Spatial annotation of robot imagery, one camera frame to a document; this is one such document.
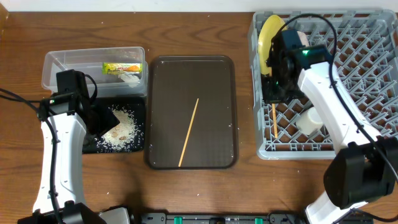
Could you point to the black plastic tray bin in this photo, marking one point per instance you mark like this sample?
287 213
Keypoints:
136 104

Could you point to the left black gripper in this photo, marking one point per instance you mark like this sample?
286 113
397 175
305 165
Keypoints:
109 121

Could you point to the clear plastic bin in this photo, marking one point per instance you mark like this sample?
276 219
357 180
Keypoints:
89 61

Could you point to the wooden chopstick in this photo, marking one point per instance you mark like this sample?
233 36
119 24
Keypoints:
274 118
188 133

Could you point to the pink white shallow bowl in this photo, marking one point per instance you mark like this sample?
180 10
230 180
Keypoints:
303 38

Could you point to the dark brown serving tray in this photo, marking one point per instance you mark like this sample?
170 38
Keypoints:
175 83

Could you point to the small white green cup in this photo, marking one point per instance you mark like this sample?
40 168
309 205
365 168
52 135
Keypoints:
309 121

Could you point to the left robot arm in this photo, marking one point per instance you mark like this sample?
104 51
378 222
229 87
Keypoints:
67 117

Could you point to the green snack wrapper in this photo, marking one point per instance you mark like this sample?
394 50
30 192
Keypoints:
121 68

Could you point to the grey dishwasher rack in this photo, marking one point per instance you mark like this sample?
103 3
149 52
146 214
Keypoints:
365 43

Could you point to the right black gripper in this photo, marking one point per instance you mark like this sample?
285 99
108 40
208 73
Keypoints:
269 96

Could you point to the yellow round plate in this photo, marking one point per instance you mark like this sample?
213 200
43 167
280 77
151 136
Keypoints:
268 31

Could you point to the white tissue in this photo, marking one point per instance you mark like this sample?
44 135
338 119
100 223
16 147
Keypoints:
128 78

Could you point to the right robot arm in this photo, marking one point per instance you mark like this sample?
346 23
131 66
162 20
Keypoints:
365 165

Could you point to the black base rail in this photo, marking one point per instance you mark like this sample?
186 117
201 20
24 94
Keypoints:
122 215

